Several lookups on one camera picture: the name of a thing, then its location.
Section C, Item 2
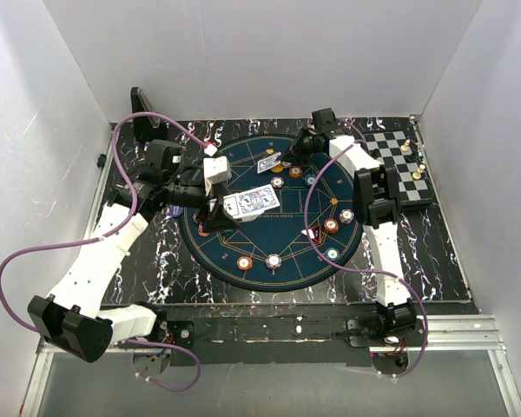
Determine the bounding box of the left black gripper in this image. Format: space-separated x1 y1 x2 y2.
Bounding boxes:
164 176 241 231

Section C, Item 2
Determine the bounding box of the purple small blind button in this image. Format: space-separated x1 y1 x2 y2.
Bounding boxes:
167 205 183 218

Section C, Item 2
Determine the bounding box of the blue-backed playing cards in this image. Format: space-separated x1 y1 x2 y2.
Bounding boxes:
240 184 280 210

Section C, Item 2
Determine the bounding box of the orange poker chip stack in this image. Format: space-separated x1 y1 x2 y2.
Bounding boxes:
236 256 253 270

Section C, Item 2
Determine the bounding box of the white-blue poker chip stack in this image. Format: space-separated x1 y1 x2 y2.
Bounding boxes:
266 254 281 269

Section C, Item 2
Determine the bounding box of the green poker chip stack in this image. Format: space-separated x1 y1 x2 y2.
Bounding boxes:
324 248 340 261

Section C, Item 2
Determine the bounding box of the blue playing card deck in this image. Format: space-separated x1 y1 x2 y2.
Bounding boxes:
223 194 265 222

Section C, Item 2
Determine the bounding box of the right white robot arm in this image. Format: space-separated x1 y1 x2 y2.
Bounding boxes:
282 108 417 346

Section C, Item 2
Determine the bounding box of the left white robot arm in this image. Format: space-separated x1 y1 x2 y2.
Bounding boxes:
28 140 238 363

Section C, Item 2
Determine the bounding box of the round blue poker mat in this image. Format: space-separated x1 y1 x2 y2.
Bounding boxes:
178 134 363 292

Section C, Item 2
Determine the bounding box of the black white chess board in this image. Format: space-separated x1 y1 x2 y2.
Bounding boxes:
366 130 434 210

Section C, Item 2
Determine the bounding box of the cream chess piece tall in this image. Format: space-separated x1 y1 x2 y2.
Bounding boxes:
400 139 411 152

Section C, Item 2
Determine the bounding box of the black card shoe stand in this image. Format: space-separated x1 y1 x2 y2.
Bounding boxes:
130 87 168 143

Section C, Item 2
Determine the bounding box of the black rail end knob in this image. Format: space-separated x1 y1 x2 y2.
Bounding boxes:
96 154 107 169

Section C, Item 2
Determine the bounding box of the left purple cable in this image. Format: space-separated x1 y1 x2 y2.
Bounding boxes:
0 111 218 392

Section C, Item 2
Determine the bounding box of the purple cable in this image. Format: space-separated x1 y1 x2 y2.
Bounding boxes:
0 111 218 392
304 116 430 378

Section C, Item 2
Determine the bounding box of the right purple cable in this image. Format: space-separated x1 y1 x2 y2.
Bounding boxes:
304 116 430 378

